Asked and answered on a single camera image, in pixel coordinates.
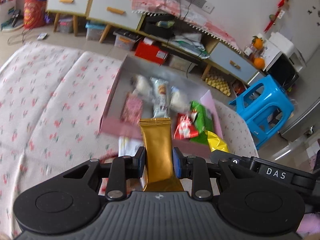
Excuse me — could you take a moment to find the clear packet white rice cake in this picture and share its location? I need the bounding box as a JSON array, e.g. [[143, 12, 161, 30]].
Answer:
[[132, 75, 153, 97], [170, 86, 191, 112]]

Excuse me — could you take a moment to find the red hanging decoration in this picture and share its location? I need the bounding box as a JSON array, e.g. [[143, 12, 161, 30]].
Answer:
[[265, 0, 302, 32]]

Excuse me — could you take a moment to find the red snack packet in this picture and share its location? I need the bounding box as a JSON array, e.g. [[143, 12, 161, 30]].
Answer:
[[174, 113, 198, 140]]

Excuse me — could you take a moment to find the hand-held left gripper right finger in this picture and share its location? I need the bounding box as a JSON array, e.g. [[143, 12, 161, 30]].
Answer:
[[172, 147, 250, 200]]

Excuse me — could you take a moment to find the wire clothes hanger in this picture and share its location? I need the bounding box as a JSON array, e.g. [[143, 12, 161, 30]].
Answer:
[[7, 29, 31, 46]]

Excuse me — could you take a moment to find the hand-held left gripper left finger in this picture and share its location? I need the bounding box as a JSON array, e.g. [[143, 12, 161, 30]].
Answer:
[[62, 147, 146, 201]]

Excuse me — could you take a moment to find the pink cereal bar clear wrapper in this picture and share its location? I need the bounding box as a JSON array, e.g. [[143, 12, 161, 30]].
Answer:
[[120, 94, 144, 123]]

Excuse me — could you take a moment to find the white drawer wooden handle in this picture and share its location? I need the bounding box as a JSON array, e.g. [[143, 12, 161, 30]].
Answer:
[[209, 41, 258, 83], [87, 0, 143, 31], [46, 0, 93, 16]]

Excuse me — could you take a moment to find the green snack packet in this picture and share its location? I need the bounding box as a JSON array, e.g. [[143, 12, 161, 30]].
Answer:
[[189, 101, 213, 145]]

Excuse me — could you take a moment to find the clear storage box blue lid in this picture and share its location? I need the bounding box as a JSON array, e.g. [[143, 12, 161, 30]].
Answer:
[[85, 22, 107, 42]]

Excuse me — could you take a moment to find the person's clothing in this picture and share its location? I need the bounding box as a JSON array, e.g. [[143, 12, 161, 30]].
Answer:
[[296, 211, 320, 240]]

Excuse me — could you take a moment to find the wooden tv cabinet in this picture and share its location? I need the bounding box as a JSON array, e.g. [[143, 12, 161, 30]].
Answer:
[[46, 0, 267, 86]]

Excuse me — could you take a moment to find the pink cardboard box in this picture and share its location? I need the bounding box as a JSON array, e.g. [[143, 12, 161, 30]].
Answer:
[[99, 55, 224, 158]]

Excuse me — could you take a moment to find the stack of papers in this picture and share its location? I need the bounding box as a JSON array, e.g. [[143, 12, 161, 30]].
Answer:
[[174, 34, 210, 59]]

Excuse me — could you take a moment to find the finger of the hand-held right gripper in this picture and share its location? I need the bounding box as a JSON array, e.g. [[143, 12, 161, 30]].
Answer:
[[210, 149, 253, 172]]

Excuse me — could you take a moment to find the cherry print tablecloth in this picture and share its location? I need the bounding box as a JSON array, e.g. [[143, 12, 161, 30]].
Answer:
[[0, 41, 259, 238]]

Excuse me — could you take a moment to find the blue plastic stool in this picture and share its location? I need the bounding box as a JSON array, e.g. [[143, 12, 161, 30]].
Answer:
[[228, 74, 295, 150]]

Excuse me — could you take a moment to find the red cardboard box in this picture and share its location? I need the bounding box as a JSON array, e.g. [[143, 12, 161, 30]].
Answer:
[[135, 40, 169, 66]]

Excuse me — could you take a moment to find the pink fringed cloth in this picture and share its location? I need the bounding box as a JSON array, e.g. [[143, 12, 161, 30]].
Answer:
[[131, 0, 238, 53]]

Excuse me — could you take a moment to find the white wall socket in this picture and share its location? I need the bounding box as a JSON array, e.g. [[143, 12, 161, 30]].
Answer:
[[197, 0, 215, 13]]

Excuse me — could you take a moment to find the gold snack packet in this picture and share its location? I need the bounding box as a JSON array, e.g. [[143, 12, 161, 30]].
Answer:
[[139, 117, 185, 192]]

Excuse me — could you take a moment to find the beige snack packet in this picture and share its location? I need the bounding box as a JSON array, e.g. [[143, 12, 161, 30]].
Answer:
[[117, 136, 145, 157]]

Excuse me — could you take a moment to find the white printed snack packet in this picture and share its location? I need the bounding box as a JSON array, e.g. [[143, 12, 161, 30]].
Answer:
[[149, 77, 170, 119]]

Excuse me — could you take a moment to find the red printed bag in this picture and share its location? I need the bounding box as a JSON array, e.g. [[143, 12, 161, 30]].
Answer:
[[24, 0, 47, 29]]

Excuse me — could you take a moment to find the yellow egg tray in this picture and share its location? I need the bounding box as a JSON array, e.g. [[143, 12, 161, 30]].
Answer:
[[205, 71, 232, 97]]

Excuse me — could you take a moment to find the white appliance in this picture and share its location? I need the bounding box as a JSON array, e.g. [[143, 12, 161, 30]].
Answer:
[[269, 31, 307, 67]]

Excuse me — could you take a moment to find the yellow snack packet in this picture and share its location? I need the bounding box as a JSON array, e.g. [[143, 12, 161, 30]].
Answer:
[[204, 130, 230, 153]]

